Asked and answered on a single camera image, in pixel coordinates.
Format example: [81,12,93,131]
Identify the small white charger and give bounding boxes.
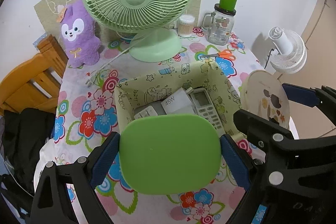
[134,106,159,121]

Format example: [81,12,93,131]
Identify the purple plush toy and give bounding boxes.
[56,0,101,69]

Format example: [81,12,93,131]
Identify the clear cotton swab jar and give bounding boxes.
[178,14,196,38]

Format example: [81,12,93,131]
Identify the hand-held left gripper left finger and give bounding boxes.
[30,132,121,224]

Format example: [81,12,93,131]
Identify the black fan cable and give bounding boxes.
[263,49,276,69]

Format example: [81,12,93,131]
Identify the cartoon printed storage box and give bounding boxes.
[114,60,246,139]

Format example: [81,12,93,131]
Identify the large white charger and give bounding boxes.
[161,89,196,115]

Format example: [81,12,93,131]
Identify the round beige printed disc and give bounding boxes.
[240,70,290,130]

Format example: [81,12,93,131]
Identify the wooden chair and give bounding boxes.
[0,34,69,117]

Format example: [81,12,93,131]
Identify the white standing fan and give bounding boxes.
[268,27,307,75]

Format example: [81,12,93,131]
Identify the green rounded case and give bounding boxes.
[119,114,222,194]

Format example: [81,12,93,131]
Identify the white remote control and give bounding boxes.
[189,90,227,136]

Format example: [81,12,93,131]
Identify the black clothing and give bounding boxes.
[0,107,57,193]

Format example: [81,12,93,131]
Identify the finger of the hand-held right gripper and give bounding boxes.
[233,109,296,151]
[281,83,336,119]

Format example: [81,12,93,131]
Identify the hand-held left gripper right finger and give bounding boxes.
[220,133,268,224]

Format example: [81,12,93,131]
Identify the orange handled scissors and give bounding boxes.
[200,49,236,61]

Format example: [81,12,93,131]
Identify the white fan power cord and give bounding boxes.
[84,31,142,88]

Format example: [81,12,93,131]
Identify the glass mug jar green lid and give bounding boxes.
[202,0,238,46]

